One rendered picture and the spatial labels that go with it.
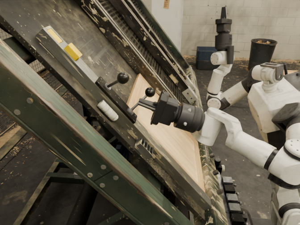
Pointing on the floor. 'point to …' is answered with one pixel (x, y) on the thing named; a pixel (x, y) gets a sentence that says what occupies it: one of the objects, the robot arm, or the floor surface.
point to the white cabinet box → (169, 18)
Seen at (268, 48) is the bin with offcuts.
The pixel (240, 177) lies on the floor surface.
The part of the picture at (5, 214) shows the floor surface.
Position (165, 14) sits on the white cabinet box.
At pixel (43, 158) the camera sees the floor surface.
